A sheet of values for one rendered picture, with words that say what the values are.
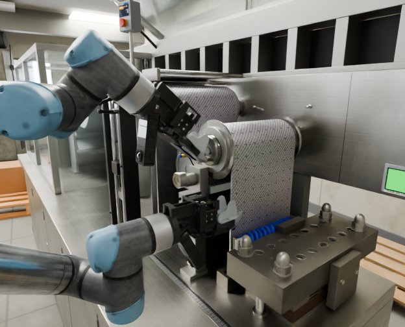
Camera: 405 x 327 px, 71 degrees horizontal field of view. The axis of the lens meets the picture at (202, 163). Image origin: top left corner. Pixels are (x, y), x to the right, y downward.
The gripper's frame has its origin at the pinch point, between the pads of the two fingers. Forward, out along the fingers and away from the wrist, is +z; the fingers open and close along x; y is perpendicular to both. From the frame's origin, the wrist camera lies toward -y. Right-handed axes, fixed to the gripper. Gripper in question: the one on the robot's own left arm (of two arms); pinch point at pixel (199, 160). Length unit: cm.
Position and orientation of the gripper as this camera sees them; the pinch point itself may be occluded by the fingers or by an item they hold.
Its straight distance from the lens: 69.2
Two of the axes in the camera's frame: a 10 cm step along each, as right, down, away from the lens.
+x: -6.0, -1.9, 7.8
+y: 5.2, -8.4, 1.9
